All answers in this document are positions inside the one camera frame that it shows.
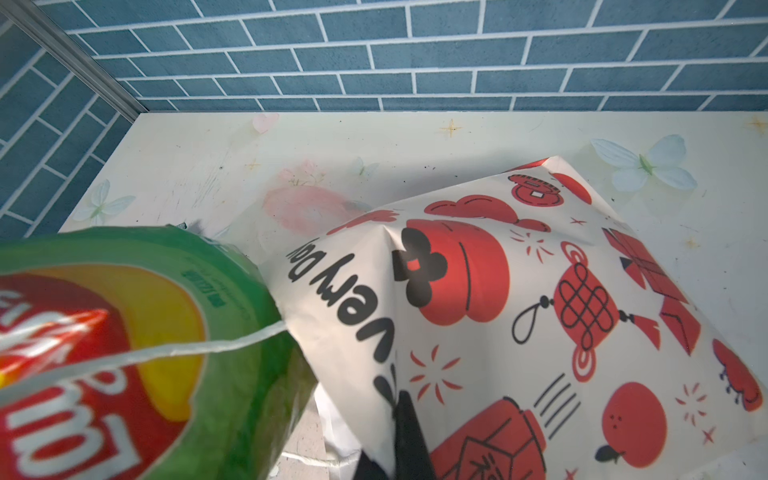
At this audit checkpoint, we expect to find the green chips bag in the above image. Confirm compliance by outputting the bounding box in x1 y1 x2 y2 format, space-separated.
1 226 316 479

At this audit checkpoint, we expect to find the red white paper bag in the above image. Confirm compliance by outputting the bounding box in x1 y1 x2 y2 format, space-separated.
226 157 767 479

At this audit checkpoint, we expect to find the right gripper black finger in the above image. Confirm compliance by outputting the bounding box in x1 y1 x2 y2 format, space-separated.
353 391 437 480

